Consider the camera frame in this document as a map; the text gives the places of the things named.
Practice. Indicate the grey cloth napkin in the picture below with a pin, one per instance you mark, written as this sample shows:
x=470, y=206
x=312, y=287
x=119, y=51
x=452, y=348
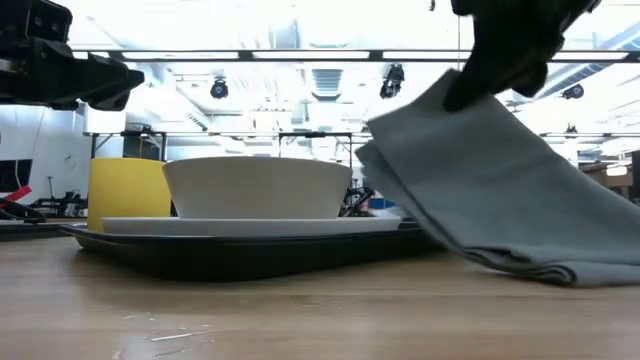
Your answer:
x=500, y=190

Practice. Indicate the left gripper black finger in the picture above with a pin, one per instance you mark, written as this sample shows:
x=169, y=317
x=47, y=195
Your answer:
x=110, y=103
x=90, y=75

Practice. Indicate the red black clamp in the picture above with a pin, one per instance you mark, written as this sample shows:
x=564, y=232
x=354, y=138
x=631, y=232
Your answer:
x=17, y=194

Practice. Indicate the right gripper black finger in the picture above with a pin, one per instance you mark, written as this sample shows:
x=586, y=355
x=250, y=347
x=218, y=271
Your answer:
x=531, y=80
x=475, y=70

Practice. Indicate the yellow mug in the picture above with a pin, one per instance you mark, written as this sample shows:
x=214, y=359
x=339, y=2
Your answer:
x=125, y=195

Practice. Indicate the brown cardboard box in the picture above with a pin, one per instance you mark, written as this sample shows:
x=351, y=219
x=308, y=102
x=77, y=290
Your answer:
x=607, y=175

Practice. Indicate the black ceiling spotlight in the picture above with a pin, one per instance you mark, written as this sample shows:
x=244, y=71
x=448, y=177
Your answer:
x=392, y=81
x=573, y=91
x=219, y=89

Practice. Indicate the white plate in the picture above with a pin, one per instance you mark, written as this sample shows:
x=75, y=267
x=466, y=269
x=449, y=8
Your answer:
x=250, y=226

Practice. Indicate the black wall screen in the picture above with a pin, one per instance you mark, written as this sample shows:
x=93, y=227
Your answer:
x=15, y=175

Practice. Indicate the white bowl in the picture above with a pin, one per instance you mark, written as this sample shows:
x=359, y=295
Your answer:
x=255, y=187

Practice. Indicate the blue box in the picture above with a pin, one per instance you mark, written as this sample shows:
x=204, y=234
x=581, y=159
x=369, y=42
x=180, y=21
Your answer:
x=382, y=204

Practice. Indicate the black background robot arm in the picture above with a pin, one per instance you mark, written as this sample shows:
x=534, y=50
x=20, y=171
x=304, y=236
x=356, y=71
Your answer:
x=357, y=200

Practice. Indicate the black plastic serving tray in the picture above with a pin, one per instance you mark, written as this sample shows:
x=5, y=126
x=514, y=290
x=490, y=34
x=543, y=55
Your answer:
x=240, y=257

